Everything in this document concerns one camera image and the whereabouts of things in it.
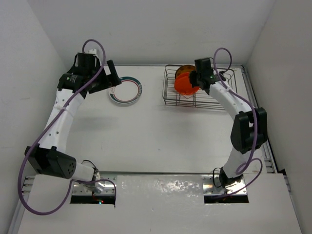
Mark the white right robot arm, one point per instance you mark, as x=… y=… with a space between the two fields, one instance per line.
x=249 y=130

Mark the yellow patterned plate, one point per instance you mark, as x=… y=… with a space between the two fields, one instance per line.
x=184 y=69

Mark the white plate dark red rim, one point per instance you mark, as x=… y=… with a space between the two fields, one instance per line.
x=126 y=94

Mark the orange plastic plate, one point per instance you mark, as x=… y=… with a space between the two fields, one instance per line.
x=183 y=86

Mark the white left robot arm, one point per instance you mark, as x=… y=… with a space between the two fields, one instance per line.
x=48 y=156

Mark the metal base plate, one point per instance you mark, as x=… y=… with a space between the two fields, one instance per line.
x=107 y=186
x=212 y=186

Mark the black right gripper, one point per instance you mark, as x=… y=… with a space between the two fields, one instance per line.
x=193 y=75

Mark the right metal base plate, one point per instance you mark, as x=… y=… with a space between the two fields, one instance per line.
x=212 y=186

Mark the metal wire dish rack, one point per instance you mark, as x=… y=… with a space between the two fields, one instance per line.
x=171 y=97

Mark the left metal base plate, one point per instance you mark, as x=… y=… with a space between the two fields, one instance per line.
x=107 y=186

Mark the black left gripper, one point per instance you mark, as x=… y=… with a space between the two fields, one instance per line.
x=109 y=80

